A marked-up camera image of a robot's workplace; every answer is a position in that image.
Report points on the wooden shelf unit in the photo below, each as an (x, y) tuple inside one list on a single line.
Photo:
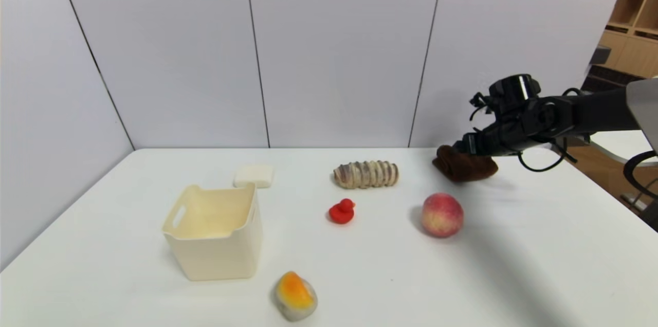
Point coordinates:
[(635, 13)]

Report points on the white soap block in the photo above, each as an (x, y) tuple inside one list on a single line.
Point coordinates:
[(254, 176)]

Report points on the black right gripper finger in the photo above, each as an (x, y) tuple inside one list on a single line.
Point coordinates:
[(465, 145)]

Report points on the brown towel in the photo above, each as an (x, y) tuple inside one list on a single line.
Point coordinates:
[(465, 168)]

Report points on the orange grey stone toy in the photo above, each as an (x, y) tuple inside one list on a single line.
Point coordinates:
[(294, 297)]

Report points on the cream plastic box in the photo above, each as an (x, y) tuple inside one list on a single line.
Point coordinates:
[(216, 250)]

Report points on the grey monitor corner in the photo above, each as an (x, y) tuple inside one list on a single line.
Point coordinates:
[(600, 54)]

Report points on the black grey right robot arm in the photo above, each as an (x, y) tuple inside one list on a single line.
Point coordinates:
[(601, 108)]

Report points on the red rubber duck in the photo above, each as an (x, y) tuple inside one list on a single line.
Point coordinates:
[(342, 212)]

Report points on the white side table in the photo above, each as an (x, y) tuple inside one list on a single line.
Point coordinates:
[(617, 142)]

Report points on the pink yellow peach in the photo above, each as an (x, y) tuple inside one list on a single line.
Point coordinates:
[(442, 215)]

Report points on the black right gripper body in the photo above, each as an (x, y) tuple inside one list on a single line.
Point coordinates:
[(467, 143)]

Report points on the striped beige bread roll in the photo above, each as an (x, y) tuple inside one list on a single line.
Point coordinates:
[(366, 174)]

